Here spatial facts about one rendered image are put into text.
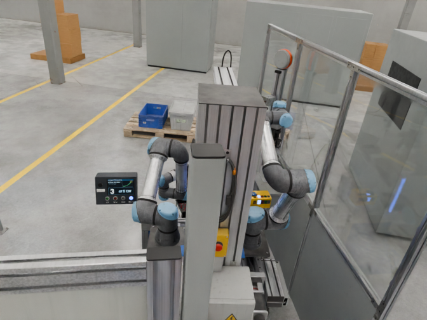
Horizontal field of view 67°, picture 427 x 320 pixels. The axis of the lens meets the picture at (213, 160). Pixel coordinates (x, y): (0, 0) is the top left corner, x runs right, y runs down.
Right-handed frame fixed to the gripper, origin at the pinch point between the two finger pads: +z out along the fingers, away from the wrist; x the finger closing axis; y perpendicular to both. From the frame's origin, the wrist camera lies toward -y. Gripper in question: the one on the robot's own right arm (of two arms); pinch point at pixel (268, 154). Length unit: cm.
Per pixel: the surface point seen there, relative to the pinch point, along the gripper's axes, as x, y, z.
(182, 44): 2, -778, 75
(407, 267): 45, 80, 16
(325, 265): 45, 27, 73
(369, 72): 45, 9, -56
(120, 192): -92, -8, 33
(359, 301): 45, 64, 62
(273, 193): 29, -44, 62
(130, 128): -111, -334, 133
